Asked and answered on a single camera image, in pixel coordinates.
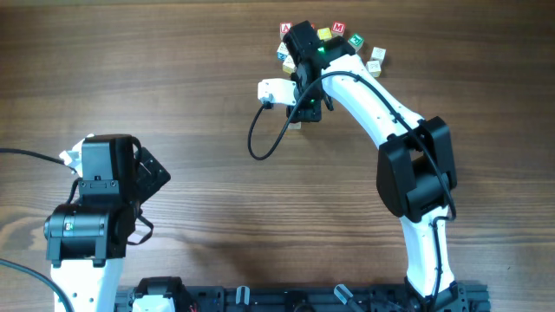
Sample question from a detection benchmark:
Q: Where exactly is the plain white block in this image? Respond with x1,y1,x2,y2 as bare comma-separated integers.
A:
288,122,302,130

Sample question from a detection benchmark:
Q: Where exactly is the white yellow-sided block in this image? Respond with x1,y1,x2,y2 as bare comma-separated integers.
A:
366,60,382,78
282,55,297,75

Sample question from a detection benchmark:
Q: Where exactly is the white blue-sided block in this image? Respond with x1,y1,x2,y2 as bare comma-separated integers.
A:
277,42,290,61

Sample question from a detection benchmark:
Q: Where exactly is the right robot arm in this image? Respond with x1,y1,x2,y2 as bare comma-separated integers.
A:
283,21,457,305

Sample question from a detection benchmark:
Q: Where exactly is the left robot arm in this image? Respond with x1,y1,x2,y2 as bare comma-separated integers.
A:
44,134,171,311

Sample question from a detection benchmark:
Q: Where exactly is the yellow top block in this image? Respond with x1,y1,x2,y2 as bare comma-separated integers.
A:
317,28,333,41

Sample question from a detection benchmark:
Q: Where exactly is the green letter block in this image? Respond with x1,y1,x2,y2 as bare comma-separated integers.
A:
348,33,365,53

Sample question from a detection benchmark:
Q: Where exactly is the red A block top row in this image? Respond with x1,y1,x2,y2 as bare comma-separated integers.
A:
280,22,292,35

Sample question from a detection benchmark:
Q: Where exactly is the red M block right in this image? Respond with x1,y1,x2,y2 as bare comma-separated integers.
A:
330,21,346,37

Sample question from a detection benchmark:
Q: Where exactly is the white block far right upper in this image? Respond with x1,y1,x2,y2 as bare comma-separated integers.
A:
370,47,386,64

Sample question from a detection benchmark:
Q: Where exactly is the left camera black cable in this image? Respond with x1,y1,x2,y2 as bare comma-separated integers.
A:
0,147,75,312

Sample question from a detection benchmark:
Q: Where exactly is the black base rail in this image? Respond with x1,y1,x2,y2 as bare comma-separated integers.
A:
114,276,492,312

